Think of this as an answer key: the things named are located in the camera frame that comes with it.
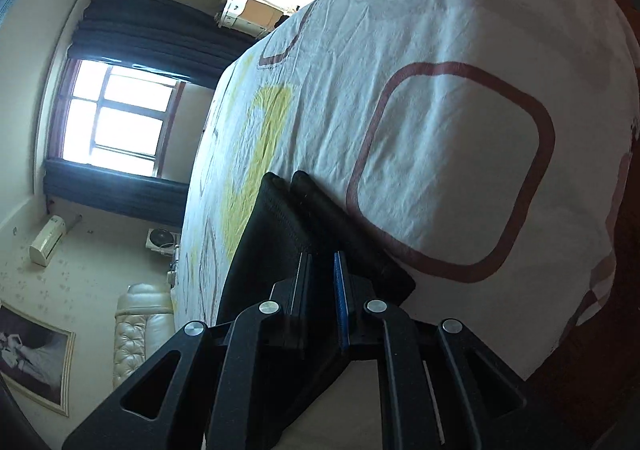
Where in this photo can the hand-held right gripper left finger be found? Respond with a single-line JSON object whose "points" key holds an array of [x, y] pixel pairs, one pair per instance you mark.
{"points": [[306, 290]]}

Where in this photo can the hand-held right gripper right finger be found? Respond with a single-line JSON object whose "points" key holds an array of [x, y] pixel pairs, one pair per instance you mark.
{"points": [[342, 300]]}

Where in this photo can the black pants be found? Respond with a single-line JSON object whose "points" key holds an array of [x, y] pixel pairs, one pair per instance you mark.
{"points": [[280, 230]]}

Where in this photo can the white fan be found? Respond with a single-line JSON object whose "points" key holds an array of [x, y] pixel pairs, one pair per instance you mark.
{"points": [[161, 236]]}

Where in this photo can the cream tufted leather headboard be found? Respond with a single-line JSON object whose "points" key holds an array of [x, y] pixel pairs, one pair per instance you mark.
{"points": [[142, 325]]}

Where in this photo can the bed with patterned white sheet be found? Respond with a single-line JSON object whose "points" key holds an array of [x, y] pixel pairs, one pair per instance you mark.
{"points": [[450, 129]]}

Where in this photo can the dark blue curtain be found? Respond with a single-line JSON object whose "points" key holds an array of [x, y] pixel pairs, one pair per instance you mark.
{"points": [[110, 190], [150, 29]]}

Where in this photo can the white air conditioner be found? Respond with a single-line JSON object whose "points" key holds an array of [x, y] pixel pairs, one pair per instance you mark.
{"points": [[46, 240]]}

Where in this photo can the window with brown frame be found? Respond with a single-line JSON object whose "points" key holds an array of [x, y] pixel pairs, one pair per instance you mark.
{"points": [[120, 129]]}

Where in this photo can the framed wall poster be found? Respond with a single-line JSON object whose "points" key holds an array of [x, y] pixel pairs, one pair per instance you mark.
{"points": [[30, 355]]}

